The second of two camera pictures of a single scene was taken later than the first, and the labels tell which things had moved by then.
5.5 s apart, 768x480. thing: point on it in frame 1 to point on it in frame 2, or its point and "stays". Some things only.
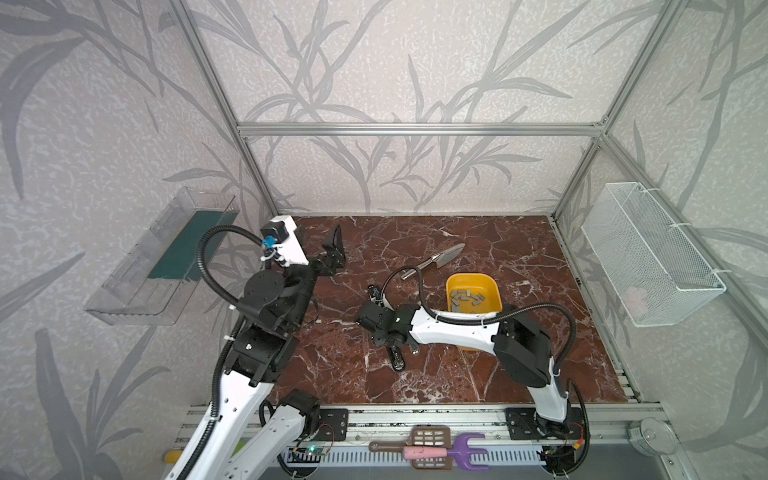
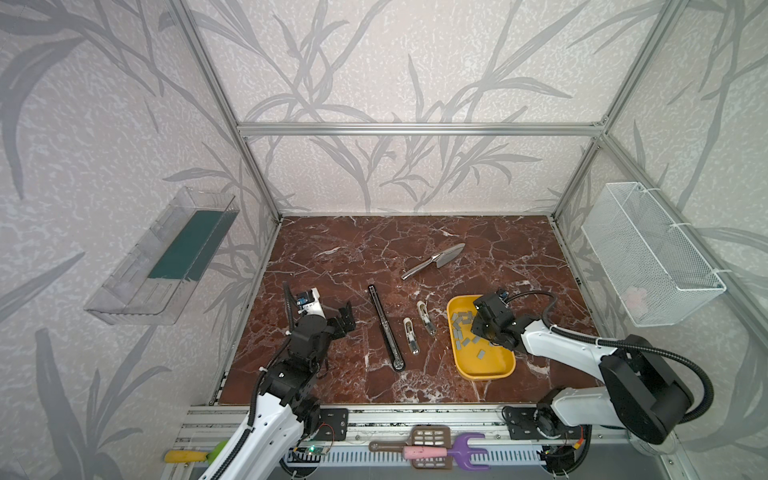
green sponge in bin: [181, 262] stays
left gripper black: [327, 261] to [316, 318]
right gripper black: [384, 327] to [484, 312]
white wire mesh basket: [657, 276] stays
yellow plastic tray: [472, 293] to [476, 358]
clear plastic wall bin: [154, 278] stays
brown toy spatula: [432, 436] stays
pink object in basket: [636, 300] stays
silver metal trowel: [440, 259] stays
